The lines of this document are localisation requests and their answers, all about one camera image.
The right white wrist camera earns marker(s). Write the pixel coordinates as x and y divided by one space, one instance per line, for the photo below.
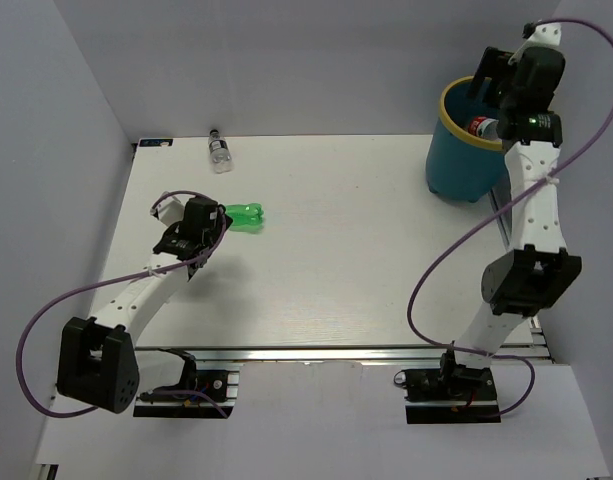
546 35

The teal bin with yellow rim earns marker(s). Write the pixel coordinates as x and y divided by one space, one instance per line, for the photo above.
460 166

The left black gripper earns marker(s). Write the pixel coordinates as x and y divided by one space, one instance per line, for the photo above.
218 227

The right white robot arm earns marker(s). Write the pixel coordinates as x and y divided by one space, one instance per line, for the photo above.
537 267

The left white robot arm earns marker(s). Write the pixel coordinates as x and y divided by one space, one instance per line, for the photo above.
97 361

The clear bottle with black label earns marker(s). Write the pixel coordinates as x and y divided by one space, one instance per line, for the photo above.
220 156

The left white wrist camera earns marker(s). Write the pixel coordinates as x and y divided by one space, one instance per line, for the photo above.
168 211

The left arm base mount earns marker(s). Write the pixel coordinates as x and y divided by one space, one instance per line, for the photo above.
177 384

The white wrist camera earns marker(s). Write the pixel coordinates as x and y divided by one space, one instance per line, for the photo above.
168 211
546 35

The green plastic bottle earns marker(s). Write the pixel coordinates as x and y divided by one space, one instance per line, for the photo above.
247 218

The blue label sticker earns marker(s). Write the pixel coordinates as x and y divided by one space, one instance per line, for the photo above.
155 142

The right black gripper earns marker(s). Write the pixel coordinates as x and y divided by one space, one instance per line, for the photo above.
490 62

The red label water bottle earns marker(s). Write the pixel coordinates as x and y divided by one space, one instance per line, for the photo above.
483 127

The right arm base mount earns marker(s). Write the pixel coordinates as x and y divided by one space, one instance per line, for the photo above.
449 394

